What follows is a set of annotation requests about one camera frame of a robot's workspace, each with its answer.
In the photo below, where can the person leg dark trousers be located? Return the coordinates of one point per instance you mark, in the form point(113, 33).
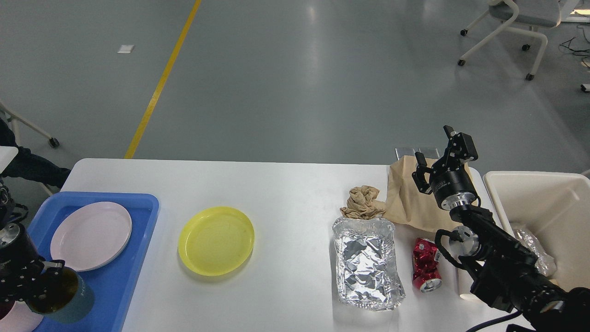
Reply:
point(30, 166)

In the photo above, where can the brown paper bag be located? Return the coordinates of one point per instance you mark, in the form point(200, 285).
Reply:
point(406, 205)

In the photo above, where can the beige plastic bin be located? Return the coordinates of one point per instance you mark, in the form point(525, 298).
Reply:
point(555, 207)

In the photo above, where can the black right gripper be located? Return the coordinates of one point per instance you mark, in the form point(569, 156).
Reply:
point(451, 186)

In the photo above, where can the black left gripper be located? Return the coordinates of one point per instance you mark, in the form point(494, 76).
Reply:
point(21, 266)

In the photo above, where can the aluminium foil tray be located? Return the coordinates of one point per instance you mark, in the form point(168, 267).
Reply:
point(366, 271)

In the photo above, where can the crumpled clear plastic wrap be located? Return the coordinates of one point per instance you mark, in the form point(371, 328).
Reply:
point(545, 262)

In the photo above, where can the yellow plastic plate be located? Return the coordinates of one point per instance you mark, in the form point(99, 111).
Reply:
point(216, 241)

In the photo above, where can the crushed red soda can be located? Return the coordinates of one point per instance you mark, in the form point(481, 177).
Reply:
point(425, 256)

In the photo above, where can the pink mug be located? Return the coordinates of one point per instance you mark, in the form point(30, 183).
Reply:
point(16, 316)

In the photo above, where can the dark teal mug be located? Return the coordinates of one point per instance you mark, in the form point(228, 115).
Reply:
point(62, 297)

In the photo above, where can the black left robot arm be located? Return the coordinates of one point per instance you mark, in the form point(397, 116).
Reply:
point(11, 212)

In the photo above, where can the crumpled brown paper ball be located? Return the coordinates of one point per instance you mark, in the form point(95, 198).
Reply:
point(363, 203)

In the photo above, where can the pink plate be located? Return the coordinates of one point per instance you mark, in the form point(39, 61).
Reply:
point(92, 236)

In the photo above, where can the grey office chair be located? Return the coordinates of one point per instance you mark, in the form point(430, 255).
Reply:
point(522, 17)

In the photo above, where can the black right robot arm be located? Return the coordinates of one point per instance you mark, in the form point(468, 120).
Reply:
point(503, 270)

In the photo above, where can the white paper cup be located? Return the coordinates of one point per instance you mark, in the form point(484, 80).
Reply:
point(464, 283)

